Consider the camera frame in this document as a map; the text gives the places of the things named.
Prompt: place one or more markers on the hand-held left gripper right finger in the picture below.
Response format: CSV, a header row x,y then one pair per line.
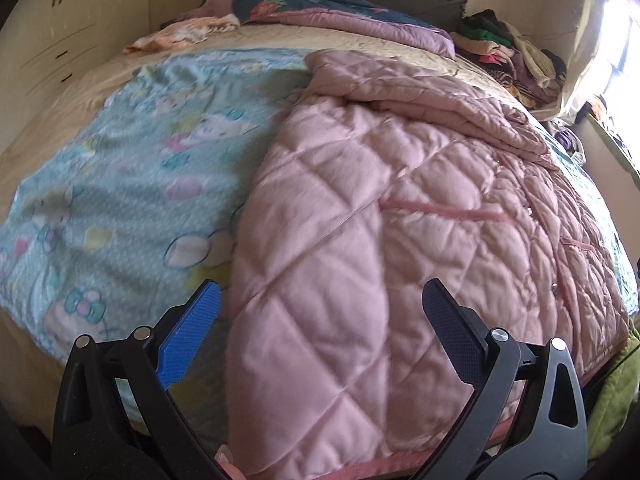
x,y
452,325

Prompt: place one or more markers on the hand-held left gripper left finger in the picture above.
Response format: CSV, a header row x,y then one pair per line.
x,y
189,330

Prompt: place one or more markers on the pink quilted jacket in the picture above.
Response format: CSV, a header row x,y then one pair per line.
x,y
375,210

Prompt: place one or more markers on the basket with dark clothes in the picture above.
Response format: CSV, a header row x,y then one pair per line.
x,y
567,137

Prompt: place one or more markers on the pile of mixed clothes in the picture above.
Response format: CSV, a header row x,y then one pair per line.
x,y
505,45

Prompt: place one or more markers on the blue cartoon printed blanket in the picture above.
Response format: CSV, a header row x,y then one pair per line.
x,y
125,160

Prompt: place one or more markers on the peach floral cloth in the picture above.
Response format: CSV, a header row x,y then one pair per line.
x,y
175,32

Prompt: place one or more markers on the bed with beige sheet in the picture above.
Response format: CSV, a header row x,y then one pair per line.
x,y
280,40

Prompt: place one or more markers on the dark floral quilt purple lining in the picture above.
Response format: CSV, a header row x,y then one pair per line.
x,y
350,25

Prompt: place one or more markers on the cream curtain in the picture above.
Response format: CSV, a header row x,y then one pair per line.
x,y
590,35

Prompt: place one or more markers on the plain pink cloth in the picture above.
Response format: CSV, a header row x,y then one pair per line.
x,y
217,5

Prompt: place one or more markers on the bright window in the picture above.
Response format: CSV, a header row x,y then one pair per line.
x,y
625,40

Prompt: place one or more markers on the cream wardrobe with drawers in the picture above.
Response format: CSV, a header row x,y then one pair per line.
x,y
75,10

